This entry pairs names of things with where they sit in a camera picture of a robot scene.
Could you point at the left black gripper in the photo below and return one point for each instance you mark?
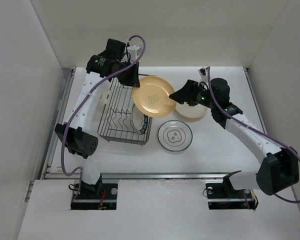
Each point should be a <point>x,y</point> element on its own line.
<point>133,80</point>

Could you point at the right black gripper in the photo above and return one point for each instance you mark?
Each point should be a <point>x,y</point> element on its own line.
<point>187,92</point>

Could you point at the cream white plate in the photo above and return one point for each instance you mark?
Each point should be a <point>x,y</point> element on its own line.
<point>191,111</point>

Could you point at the yellow bear plate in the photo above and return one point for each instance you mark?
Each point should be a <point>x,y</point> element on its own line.
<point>190,119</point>

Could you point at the white plate dark green band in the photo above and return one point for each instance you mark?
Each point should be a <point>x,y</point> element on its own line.
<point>139,120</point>

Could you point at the grey wire dish rack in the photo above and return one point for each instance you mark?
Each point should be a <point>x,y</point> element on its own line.
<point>115,123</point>

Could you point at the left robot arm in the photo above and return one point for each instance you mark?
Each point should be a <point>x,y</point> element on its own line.
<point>119,60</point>

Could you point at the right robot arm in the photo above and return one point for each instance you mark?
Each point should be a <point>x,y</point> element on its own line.
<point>278,163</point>

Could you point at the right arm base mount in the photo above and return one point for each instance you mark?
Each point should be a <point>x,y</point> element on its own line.
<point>220,197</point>

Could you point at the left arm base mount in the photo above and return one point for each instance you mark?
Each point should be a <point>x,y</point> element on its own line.
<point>103,198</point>

